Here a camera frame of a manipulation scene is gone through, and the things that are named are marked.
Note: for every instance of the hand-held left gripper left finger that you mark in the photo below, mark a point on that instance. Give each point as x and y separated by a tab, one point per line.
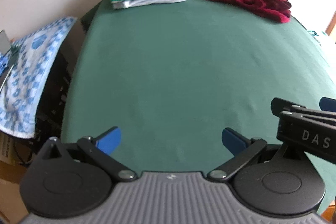
109	138

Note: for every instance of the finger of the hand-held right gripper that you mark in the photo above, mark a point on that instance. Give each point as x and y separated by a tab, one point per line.
284	106
328	103

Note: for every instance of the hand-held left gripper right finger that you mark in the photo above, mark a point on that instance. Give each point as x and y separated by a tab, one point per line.
232	140

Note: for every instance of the green table cloth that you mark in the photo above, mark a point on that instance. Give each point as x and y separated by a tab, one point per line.
170	69

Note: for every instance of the blue floral cloth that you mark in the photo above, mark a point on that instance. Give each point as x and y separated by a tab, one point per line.
31	69

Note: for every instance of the cardboard box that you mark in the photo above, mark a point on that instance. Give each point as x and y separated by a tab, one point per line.
10	179

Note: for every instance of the white folded garment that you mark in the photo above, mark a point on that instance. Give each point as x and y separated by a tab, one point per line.
147	1

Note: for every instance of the grey metal stand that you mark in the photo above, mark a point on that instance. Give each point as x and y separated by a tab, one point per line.
4	41

